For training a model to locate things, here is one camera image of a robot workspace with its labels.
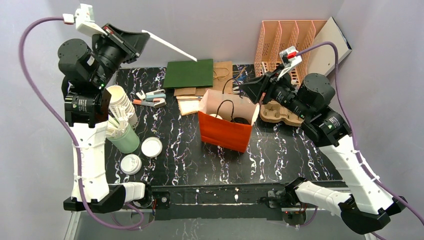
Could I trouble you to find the orange paper bag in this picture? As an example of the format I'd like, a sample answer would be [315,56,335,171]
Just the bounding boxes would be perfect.
[197,89,260,153]

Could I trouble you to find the white lids partial stack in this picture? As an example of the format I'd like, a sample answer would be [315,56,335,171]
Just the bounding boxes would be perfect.
[141,137,163,158]

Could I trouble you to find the single white cup lid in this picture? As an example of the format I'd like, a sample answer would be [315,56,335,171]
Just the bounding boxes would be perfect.
[210,113,223,120]

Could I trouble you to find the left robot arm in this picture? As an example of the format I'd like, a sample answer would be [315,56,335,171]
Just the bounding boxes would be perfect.
[57,24,150,214]

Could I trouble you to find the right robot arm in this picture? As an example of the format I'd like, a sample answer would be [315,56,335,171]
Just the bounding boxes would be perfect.
[239,72,405,235]

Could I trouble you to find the stack of pulp cup carriers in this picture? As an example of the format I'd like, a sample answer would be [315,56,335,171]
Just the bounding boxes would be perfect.
[259,100,304,127]

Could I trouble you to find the brown kraft paper bag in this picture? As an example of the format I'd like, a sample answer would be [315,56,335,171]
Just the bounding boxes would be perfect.
[173,61,233,97]

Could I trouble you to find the tall stack paper cups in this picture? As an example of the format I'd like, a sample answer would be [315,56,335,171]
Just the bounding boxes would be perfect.
[106,85,138,129]

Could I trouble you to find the white board panel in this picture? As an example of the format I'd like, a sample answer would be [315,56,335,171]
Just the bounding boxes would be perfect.
[306,17,352,76]

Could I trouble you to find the pink desk file organizer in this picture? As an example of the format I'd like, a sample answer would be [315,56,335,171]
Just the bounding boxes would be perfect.
[254,20,327,77]

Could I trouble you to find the green paper bag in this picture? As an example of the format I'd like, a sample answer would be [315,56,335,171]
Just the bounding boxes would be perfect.
[163,59,214,89]

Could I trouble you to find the green cup of straws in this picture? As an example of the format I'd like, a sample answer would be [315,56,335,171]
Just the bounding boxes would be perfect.
[106,115,140,154]

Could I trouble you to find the white cup lids stack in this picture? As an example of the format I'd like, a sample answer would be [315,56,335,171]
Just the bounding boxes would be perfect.
[120,154,142,175]

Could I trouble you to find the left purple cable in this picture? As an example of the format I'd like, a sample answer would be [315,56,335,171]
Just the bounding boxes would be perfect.
[18,16,147,231]

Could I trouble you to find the purple cable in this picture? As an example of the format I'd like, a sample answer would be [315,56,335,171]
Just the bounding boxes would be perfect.
[291,41,424,240]
[18,16,147,231]

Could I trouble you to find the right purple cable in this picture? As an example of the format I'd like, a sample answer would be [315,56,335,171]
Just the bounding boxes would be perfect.
[291,41,424,240]

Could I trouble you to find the metal base rail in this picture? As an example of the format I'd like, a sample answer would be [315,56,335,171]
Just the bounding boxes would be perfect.
[140,178,365,240]

